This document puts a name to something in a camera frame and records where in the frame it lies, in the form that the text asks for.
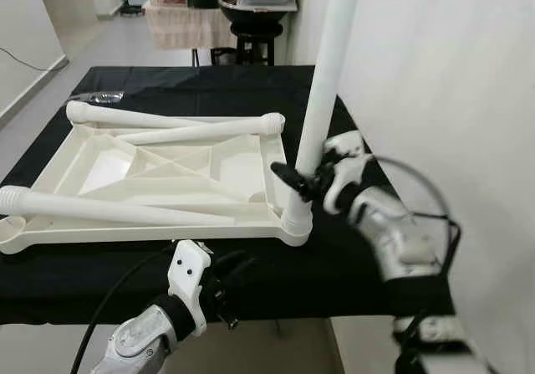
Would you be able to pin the clear tape patch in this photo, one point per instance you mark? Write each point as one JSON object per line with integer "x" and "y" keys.
{"x": 104, "y": 98}

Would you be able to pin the black bowl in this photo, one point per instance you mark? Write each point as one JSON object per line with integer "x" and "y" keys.
{"x": 251, "y": 14}

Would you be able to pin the beige cloth covered table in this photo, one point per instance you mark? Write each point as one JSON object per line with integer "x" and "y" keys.
{"x": 184, "y": 27}

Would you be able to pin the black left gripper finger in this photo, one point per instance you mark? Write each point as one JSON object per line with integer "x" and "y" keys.
{"x": 238, "y": 261}

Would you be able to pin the white plastic table top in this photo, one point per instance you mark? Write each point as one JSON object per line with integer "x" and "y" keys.
{"x": 238, "y": 173}

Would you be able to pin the black round stool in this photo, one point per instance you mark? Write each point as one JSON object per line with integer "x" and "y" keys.
{"x": 255, "y": 31}

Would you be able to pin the black tablecloth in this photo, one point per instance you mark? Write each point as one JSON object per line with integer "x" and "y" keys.
{"x": 75, "y": 278}

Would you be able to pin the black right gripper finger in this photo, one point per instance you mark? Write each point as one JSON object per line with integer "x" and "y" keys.
{"x": 288, "y": 176}

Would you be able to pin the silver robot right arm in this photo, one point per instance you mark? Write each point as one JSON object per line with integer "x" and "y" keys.
{"x": 393, "y": 232}

